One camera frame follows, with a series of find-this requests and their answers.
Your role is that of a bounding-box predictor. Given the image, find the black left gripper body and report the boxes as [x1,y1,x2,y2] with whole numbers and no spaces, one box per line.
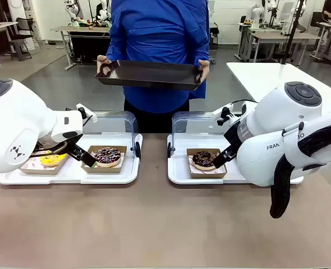
[66,142,86,161]

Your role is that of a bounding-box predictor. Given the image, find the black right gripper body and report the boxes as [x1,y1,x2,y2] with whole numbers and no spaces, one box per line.
[223,119,242,158]

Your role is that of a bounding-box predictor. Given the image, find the yellow glazed donut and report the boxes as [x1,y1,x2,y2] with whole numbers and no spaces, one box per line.
[39,152,67,168]

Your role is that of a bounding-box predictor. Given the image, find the cardboard box of yellow donut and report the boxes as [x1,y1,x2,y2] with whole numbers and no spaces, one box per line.
[19,152,70,176]

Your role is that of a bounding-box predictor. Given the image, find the black serving tray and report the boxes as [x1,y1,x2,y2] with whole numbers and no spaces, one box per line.
[94,59,206,91]

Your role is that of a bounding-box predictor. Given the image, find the person right forearm blue sleeve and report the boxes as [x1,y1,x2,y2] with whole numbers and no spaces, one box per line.
[105,30,127,62]

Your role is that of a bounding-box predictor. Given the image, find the person left forearm blue sleeve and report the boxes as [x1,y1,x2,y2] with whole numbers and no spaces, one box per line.
[192,27,210,66]

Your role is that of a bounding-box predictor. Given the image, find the cardboard box of drizzle donut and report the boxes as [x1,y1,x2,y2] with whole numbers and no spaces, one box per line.
[80,145,128,174]

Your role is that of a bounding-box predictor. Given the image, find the chocolate donut with sprinkles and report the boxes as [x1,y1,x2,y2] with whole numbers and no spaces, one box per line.
[192,150,220,172]

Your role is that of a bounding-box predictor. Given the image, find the cardboard box of chocolate donut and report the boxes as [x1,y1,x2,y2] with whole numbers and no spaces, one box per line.
[186,148,228,179]

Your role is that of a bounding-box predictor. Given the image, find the chocolate donut white drizzle sprinkles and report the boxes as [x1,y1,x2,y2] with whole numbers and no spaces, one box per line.
[93,146,122,168]

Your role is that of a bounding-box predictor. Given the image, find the person black trousers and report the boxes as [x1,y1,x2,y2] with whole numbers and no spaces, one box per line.
[123,97,190,134]

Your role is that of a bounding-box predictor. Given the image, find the person torso blue shirt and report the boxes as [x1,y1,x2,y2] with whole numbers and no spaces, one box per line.
[105,0,210,114]

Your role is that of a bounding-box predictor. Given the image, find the person left hand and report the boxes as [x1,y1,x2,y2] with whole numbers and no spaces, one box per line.
[197,59,211,82]

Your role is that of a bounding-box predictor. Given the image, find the person right hand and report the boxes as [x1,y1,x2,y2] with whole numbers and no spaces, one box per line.
[96,54,113,75]

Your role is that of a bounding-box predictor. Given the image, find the white display case base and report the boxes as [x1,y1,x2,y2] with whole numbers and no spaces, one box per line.
[167,132,305,185]
[0,132,144,185]

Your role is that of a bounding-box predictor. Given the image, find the clear display case lid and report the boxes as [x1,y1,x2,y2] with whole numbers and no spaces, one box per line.
[171,110,231,136]
[82,110,142,162]

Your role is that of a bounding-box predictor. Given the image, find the white side table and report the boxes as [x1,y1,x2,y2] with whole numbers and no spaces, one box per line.
[226,62,331,116]

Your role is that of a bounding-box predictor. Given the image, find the beige background workbench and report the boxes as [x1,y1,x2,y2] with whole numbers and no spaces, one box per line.
[249,31,321,64]

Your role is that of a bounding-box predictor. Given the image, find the background table black panel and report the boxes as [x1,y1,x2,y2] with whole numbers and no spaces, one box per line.
[50,25,112,71]

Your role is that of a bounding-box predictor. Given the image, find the black tripod pole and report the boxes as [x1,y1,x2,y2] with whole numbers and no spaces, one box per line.
[282,0,307,66]

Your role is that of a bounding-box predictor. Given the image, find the grey background chair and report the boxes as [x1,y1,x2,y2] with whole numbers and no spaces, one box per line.
[7,17,35,62]

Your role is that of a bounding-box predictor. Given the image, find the background white robot green base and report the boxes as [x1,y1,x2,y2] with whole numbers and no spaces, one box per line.
[63,0,81,28]

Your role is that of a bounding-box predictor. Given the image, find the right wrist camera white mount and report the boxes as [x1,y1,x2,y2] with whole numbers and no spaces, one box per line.
[212,104,236,127]

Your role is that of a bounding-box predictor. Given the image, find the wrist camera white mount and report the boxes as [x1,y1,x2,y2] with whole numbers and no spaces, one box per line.
[212,104,236,127]
[75,103,98,124]

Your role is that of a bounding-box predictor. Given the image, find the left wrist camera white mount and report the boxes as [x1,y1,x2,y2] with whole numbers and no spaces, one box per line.
[75,103,98,124]

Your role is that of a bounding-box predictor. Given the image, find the black braided cable sleeve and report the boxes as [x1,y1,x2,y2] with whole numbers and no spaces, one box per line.
[269,117,331,220]

